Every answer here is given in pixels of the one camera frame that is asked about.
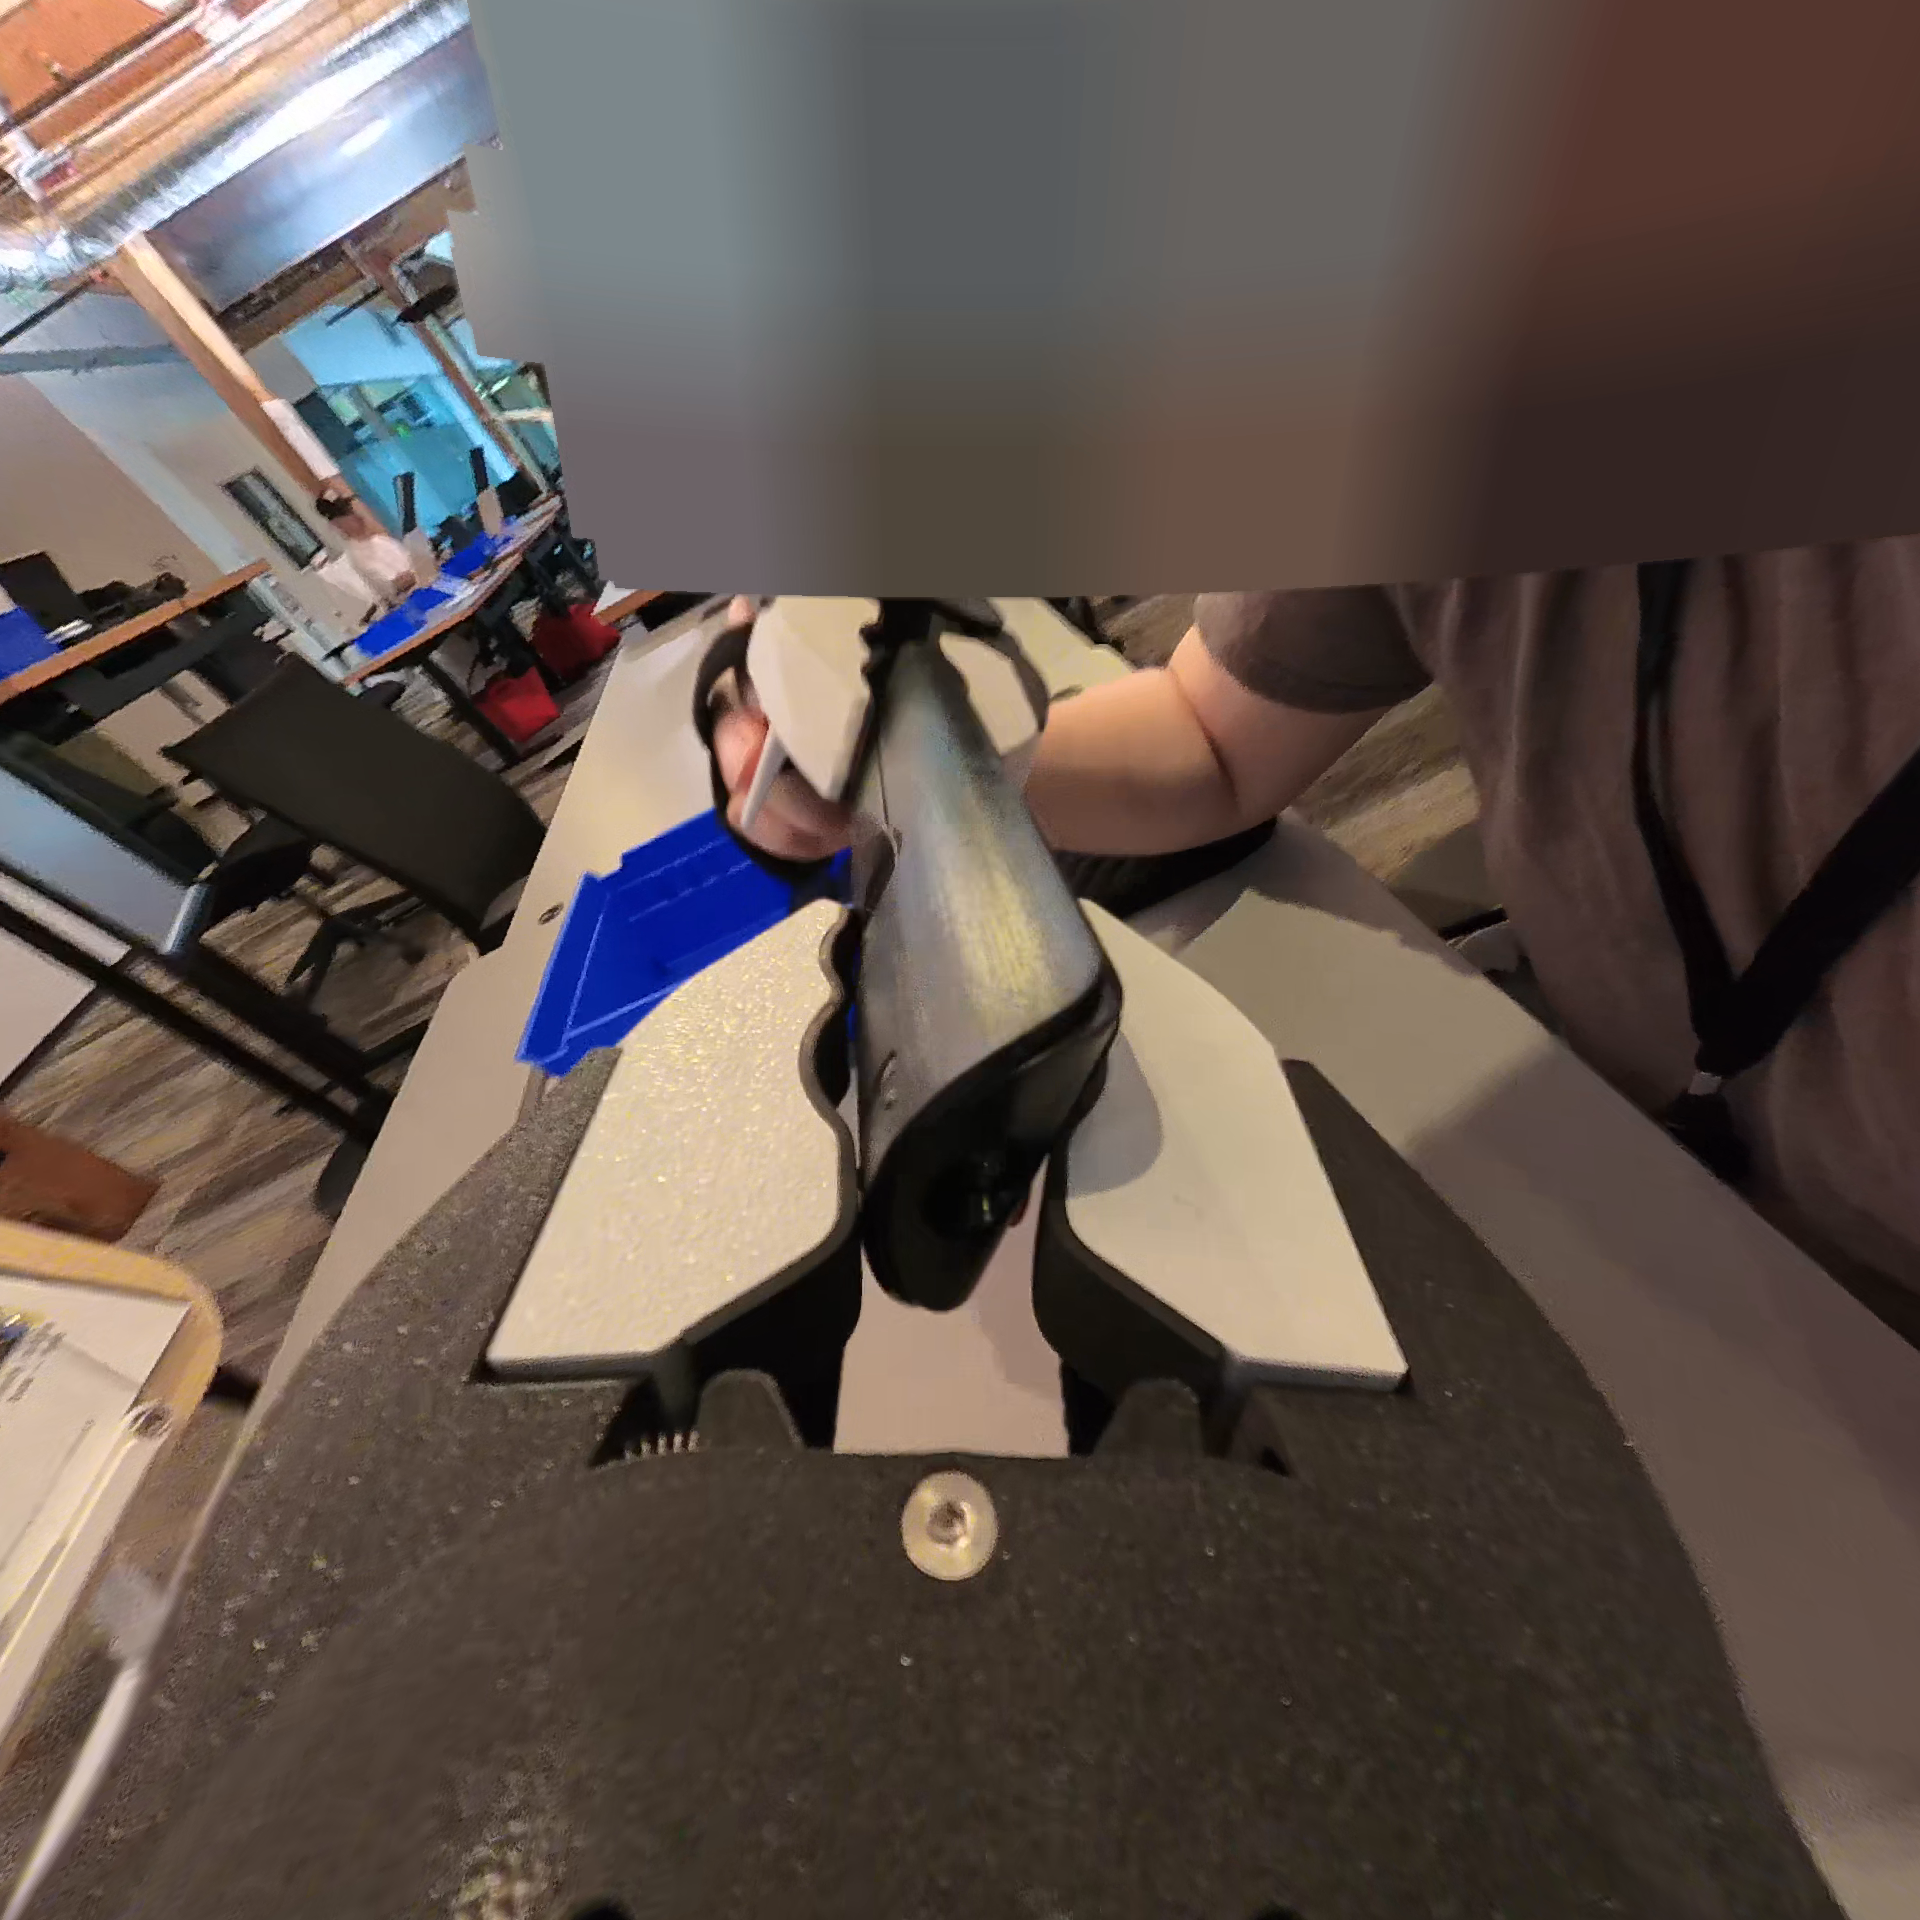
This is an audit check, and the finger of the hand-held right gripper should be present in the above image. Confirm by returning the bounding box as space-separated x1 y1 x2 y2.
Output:
955 599 1059 739
742 593 893 810

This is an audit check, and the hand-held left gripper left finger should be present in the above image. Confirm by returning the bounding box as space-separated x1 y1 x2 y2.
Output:
484 901 875 1414

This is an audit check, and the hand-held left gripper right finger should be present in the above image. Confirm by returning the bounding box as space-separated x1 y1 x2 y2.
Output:
1033 901 1415 1417

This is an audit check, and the black remote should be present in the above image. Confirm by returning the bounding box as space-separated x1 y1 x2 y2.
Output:
847 623 1130 1315

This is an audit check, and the person's right forearm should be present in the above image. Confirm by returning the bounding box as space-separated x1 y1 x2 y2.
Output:
1015 615 1346 865

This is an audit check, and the person's right hand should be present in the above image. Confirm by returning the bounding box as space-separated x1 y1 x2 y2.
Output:
708 615 866 877

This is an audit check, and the red storage bin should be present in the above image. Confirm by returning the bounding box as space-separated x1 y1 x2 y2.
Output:
475 666 571 752
533 593 623 680

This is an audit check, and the blue plastic bin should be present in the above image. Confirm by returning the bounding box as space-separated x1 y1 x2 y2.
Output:
514 802 865 1078

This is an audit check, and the black mat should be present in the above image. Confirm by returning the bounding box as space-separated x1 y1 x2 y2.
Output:
1044 813 1287 920

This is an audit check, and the black office chair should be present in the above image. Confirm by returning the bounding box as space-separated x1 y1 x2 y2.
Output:
158 658 554 975

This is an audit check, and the instruction sheet on stand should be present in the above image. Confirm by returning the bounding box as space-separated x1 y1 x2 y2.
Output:
0 1214 230 1758

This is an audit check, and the person's torso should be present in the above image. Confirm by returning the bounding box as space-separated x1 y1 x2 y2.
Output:
1195 534 1920 1336

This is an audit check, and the black strap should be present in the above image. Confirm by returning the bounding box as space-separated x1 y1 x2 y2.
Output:
1630 559 1920 1099

